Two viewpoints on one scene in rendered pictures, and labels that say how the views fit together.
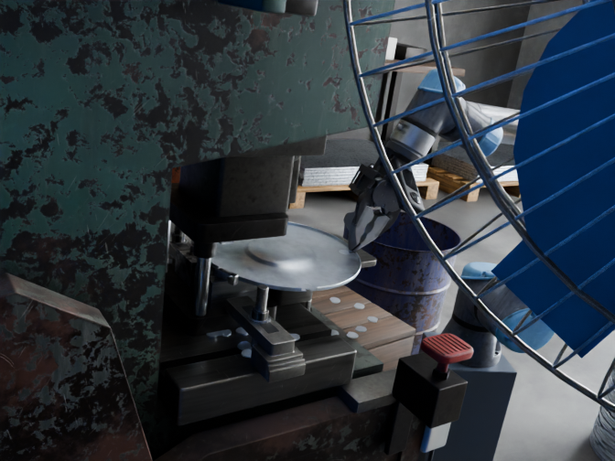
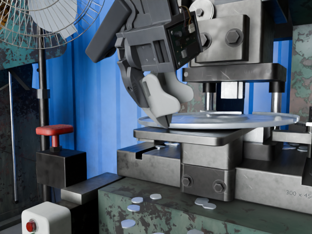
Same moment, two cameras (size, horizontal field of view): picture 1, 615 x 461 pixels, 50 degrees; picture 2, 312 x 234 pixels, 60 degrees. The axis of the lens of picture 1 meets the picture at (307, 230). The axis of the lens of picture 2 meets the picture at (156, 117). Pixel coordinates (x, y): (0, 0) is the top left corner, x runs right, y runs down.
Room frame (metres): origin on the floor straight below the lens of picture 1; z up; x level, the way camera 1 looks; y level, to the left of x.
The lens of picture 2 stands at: (1.53, -0.26, 0.84)
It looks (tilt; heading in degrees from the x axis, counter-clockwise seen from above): 5 degrees down; 157
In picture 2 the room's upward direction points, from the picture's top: straight up
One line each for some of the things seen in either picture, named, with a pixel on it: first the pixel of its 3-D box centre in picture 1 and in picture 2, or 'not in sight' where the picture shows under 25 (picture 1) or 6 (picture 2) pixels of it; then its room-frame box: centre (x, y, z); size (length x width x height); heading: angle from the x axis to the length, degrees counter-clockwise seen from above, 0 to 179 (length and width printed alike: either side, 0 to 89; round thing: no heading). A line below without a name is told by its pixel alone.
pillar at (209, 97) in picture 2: (202, 272); (209, 104); (0.93, 0.15, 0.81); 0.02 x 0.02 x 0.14
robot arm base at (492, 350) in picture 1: (472, 333); not in sight; (1.46, -0.44, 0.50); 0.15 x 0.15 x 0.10
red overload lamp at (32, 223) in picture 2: not in sight; (31, 226); (1.04, -0.28, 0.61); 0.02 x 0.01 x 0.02; 35
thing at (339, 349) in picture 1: (210, 316); (231, 161); (1.03, 0.15, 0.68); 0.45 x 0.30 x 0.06; 35
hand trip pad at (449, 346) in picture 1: (442, 365); (55, 143); (0.89, -0.23, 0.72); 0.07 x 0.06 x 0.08; 125
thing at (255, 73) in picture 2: (217, 216); (234, 80); (1.03, 0.15, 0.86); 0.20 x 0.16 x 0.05; 35
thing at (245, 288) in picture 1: (217, 273); (232, 126); (1.03, 0.14, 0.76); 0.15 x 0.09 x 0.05; 35
